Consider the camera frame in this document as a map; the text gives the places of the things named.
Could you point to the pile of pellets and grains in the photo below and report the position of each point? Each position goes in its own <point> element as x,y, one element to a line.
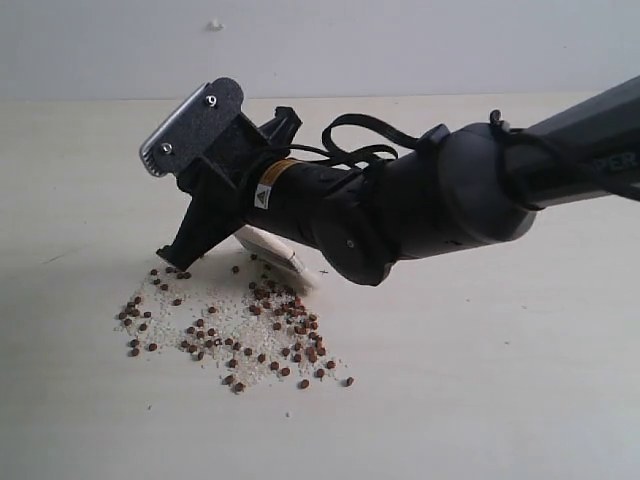
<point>239,314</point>

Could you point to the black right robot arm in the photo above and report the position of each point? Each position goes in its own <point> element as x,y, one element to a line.
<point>406,198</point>

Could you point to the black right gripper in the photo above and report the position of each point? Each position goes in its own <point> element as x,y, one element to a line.
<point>248,177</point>

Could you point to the wooden paint brush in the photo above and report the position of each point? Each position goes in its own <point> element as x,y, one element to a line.
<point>277,254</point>

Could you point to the white blob on wall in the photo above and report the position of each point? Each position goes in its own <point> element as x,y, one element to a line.
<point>215,25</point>

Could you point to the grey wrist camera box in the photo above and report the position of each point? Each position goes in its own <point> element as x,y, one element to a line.
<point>192,127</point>

